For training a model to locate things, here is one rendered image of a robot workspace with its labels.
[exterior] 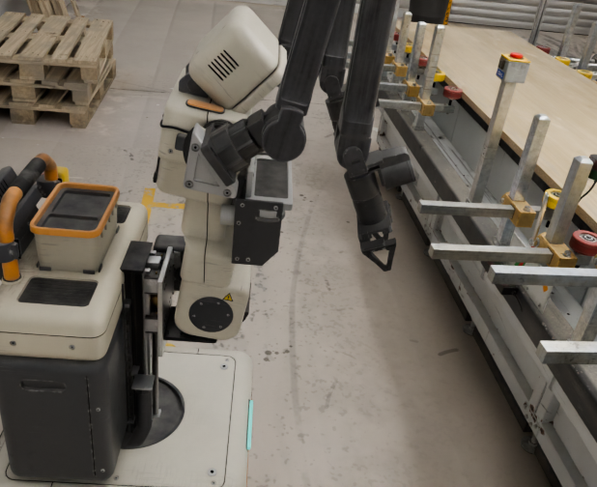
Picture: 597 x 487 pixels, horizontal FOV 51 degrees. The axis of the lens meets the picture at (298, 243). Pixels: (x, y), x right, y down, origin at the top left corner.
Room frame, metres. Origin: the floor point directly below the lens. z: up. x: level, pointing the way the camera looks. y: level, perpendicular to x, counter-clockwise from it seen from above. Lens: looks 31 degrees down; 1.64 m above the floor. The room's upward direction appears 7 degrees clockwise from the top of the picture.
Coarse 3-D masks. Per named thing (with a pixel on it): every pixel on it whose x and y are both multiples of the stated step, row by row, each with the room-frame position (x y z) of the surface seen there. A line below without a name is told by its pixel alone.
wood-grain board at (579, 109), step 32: (448, 32) 3.93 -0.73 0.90; (480, 32) 4.06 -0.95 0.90; (448, 64) 3.14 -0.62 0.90; (480, 64) 3.23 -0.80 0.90; (544, 64) 3.41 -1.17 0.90; (480, 96) 2.66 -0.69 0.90; (544, 96) 2.79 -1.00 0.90; (576, 96) 2.86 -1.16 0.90; (512, 128) 2.29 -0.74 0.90; (576, 128) 2.39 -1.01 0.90; (544, 160) 1.99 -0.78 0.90
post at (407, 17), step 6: (408, 12) 3.20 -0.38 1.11; (402, 18) 3.22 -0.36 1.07; (408, 18) 3.19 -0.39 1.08; (402, 24) 3.21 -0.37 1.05; (408, 24) 3.20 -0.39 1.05; (402, 30) 3.19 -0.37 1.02; (408, 30) 3.20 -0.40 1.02; (402, 36) 3.19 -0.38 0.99; (402, 42) 3.19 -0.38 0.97; (402, 48) 3.19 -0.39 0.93; (396, 54) 3.21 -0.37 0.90; (402, 54) 3.20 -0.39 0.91; (396, 60) 3.19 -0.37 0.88; (402, 60) 3.20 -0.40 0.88; (396, 78) 3.19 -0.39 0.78
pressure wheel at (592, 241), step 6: (576, 234) 1.47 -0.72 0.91; (582, 234) 1.47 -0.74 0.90; (588, 234) 1.48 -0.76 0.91; (594, 234) 1.48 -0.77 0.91; (570, 240) 1.47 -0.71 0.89; (576, 240) 1.44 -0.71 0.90; (582, 240) 1.44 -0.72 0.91; (588, 240) 1.45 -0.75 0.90; (594, 240) 1.45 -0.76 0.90; (570, 246) 1.45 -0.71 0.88; (576, 246) 1.44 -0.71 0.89; (582, 246) 1.43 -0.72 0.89; (588, 246) 1.42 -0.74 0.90; (594, 246) 1.42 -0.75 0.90; (582, 252) 1.42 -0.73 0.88; (588, 252) 1.42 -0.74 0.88; (594, 252) 1.42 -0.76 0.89
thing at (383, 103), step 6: (384, 102) 2.63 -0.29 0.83; (390, 102) 2.64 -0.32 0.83; (396, 102) 2.64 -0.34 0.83; (402, 102) 2.65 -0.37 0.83; (408, 102) 2.65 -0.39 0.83; (414, 102) 2.66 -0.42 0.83; (420, 102) 2.68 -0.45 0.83; (396, 108) 2.64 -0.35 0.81; (402, 108) 2.65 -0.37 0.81; (408, 108) 2.65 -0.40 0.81; (414, 108) 2.66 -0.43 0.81; (420, 108) 2.66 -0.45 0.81; (438, 108) 2.67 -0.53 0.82; (444, 108) 2.68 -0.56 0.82; (450, 108) 2.68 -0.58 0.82
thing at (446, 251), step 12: (432, 252) 1.38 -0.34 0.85; (444, 252) 1.38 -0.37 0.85; (456, 252) 1.38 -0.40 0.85; (468, 252) 1.39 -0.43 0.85; (480, 252) 1.39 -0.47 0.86; (492, 252) 1.40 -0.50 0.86; (504, 252) 1.41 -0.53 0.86; (516, 252) 1.41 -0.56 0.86; (528, 252) 1.42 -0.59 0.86; (540, 252) 1.43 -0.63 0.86; (576, 252) 1.45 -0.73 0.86; (576, 264) 1.44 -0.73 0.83; (588, 264) 1.44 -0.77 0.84
